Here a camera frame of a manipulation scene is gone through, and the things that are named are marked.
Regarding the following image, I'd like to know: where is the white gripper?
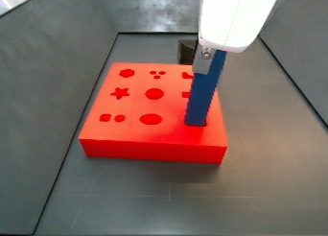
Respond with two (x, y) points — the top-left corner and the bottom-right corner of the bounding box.
(192, 0), (278, 75)

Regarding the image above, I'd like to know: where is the blue rectangular block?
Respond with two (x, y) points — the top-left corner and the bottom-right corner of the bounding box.
(184, 50), (227, 127)

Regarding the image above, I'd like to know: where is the black curved fixture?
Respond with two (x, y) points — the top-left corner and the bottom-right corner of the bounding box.
(179, 39), (198, 65)

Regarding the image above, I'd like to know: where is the red shape-sorting board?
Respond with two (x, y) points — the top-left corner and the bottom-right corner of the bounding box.
(80, 62), (228, 164)

